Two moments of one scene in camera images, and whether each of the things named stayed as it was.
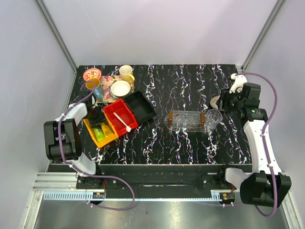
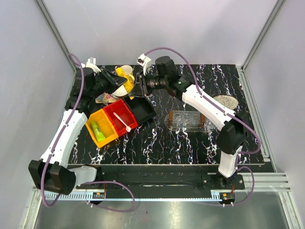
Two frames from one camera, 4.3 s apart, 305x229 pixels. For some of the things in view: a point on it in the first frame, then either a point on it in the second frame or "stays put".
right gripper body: [232, 100] -> [149, 83]
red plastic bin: [121, 109] stays put
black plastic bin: [140, 107] stays put
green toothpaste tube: [99, 134] stays put
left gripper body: [96, 117] -> [101, 87]
